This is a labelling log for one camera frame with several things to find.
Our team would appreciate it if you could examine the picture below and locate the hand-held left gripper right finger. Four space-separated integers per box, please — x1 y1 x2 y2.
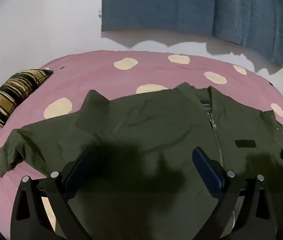
192 147 277 240

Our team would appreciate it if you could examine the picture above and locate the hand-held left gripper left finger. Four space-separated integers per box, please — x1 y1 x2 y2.
10 147 94 240

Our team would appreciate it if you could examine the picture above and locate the olive green jacket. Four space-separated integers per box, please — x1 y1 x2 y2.
0 82 283 240

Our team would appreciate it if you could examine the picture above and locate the pink polka dot bedsheet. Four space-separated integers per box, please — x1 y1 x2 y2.
0 51 283 240

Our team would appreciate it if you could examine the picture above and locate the striped yellow black pillow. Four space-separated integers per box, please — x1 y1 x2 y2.
0 69 54 128

